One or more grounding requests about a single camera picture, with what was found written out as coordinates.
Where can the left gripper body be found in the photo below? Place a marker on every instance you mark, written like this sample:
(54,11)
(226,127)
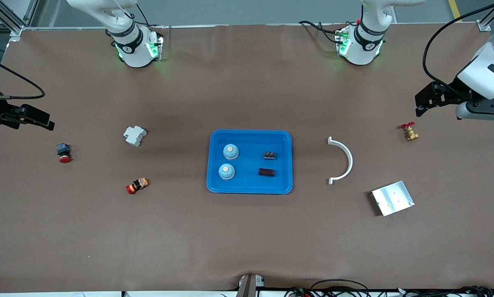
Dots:
(453,94)

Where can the small capacitor with white print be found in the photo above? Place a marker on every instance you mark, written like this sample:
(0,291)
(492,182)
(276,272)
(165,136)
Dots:
(269,155)

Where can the large dark brown capacitor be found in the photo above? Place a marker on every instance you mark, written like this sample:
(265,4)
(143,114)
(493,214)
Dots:
(266,172)

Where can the light blue call bell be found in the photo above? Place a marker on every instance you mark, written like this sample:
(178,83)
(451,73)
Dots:
(231,152)
(226,171)

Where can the red emergency stop button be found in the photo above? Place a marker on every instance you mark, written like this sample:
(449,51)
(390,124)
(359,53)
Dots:
(64,153)

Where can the white circuit breaker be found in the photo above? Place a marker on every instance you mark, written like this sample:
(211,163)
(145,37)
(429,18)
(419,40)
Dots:
(134,135)

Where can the silver metal box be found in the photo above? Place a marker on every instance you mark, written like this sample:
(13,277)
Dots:
(393,199)

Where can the red and yellow push button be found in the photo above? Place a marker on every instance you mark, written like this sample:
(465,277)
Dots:
(137,185)

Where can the blue plastic tray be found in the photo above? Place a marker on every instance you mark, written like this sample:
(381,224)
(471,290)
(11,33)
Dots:
(247,183)

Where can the aluminium frame profile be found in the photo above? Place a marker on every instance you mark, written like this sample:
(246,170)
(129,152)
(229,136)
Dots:
(484,25)
(14,27)

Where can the white curved plastic bracket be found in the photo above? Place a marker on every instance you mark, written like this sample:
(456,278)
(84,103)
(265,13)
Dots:
(349,159)

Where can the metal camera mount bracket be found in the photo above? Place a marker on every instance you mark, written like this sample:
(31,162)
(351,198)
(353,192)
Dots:
(249,286)

